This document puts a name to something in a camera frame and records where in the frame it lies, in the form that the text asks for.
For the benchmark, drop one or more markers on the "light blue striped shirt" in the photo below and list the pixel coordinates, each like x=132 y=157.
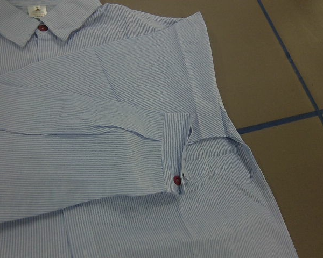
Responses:
x=114 y=140

